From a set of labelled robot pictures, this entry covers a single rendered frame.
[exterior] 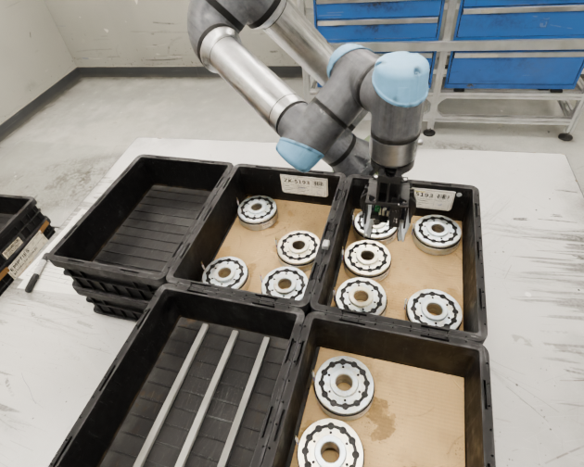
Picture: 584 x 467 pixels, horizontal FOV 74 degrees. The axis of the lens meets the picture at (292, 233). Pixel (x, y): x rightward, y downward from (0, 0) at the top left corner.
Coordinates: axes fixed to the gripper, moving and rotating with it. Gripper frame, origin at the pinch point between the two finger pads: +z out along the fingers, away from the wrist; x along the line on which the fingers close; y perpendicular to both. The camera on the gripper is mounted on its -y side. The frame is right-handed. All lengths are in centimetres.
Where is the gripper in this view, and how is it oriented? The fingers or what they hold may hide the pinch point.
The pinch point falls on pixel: (385, 231)
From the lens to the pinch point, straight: 81.2
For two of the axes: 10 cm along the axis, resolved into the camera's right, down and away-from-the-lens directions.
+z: 1.0, 6.9, 7.2
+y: -2.6, 7.1, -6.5
